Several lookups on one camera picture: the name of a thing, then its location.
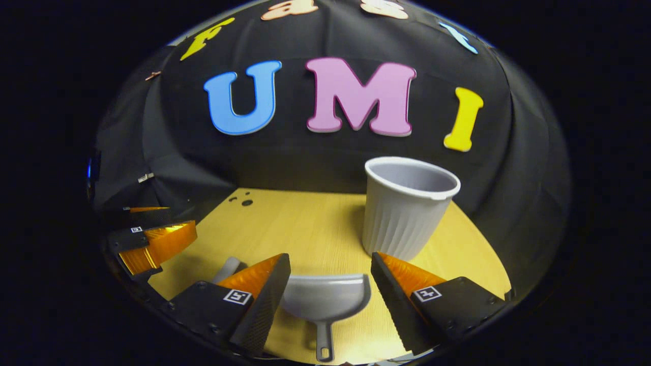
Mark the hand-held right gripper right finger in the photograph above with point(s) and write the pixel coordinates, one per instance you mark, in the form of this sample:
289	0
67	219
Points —
394	305

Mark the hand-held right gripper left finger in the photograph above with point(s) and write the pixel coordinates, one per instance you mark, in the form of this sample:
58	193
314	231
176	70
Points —
264	305

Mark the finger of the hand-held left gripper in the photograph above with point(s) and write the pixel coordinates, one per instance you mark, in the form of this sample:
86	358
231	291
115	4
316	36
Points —
163	244
147	209

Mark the grey dustpan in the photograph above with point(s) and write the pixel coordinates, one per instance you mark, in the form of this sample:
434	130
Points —
325	300

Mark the white ribbed garbage bin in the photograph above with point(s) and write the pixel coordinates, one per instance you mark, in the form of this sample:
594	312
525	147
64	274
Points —
407	218

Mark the wooden desktop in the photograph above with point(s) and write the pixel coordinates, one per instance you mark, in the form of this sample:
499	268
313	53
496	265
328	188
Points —
305	229

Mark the white cloth clip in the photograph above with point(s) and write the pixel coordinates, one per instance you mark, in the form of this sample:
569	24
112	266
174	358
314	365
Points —
146	177

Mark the black backdrop cloth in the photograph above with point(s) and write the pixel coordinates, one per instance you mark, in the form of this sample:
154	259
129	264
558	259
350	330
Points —
178	152

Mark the orange cloth clip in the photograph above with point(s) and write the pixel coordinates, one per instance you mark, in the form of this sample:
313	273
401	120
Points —
152	75

